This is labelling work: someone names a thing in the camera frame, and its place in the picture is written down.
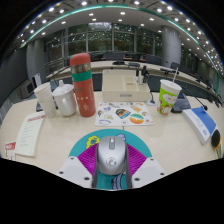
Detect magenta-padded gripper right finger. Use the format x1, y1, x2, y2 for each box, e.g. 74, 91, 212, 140
124, 143, 167, 189

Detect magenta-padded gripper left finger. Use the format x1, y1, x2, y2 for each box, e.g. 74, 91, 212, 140
56, 142, 101, 189

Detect silver computer mouse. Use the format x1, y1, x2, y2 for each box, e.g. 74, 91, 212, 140
96, 135, 128, 177

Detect round teal printed mouse pad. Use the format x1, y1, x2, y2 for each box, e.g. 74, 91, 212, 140
68, 129, 153, 191

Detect white sticker sheet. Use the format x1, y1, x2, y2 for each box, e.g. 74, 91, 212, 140
94, 101, 155, 127

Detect white printed paper sheet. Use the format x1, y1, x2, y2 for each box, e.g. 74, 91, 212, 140
14, 110, 46, 158

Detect white lidded mug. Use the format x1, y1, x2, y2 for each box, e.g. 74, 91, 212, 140
52, 79, 78, 118

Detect green printed paper cup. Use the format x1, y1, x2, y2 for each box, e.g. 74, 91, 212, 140
156, 66, 183, 117

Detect red bottle with green band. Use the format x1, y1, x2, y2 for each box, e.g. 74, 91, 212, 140
69, 52, 97, 118

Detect blue and white book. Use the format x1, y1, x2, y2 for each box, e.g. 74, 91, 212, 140
181, 106, 218, 146

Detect red and white leaflet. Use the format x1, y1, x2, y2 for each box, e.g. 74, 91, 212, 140
4, 141, 17, 162

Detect microphone with black foam head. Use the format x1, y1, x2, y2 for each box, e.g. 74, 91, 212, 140
210, 129, 224, 159

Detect white box appliance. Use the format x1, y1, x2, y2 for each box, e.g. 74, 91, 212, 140
19, 73, 43, 100

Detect long curved conference desk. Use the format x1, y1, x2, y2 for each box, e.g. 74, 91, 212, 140
46, 59, 223, 98

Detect black office chairs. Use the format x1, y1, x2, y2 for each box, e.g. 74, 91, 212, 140
89, 49, 214, 88

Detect ceiling lights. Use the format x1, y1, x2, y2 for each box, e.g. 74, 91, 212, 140
19, 0, 221, 64

